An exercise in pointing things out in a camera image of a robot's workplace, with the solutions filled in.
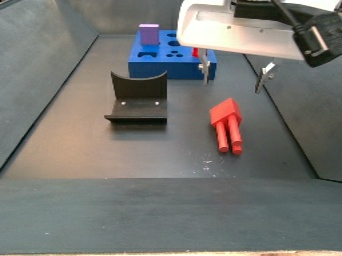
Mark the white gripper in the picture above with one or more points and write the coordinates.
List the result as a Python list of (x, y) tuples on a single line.
[(290, 29)]

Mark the red three prong object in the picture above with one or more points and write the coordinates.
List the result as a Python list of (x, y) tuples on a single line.
[(226, 119)]

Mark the blue shape sorter block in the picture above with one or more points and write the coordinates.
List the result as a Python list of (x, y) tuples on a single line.
[(169, 57)]

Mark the red hexagonal peg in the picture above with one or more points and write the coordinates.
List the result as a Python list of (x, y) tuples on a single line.
[(195, 52)]

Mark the black curved fixture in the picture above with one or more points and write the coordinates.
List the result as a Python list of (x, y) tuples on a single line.
[(141, 99)]

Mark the purple rectangular block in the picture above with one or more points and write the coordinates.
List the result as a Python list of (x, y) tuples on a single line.
[(149, 34)]

